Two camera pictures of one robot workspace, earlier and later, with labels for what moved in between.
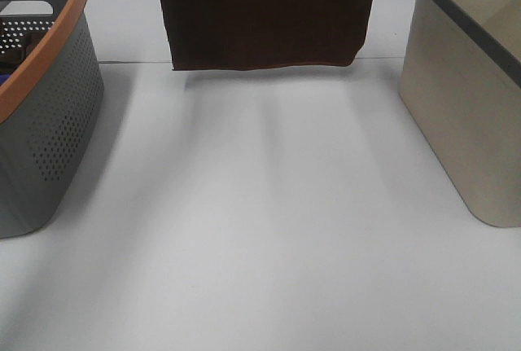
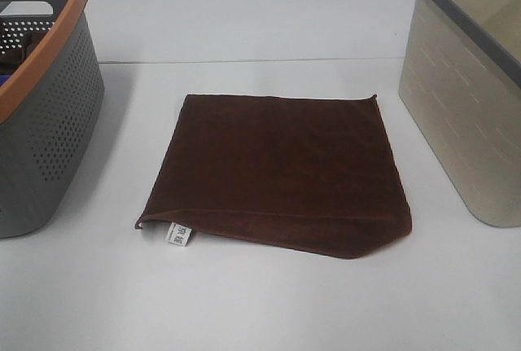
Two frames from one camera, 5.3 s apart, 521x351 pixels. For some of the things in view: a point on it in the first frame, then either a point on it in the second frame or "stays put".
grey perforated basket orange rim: (51, 99) stays put
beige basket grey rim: (461, 78) stays put
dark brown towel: (265, 14) → (313, 173)
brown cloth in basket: (11, 59) stays put
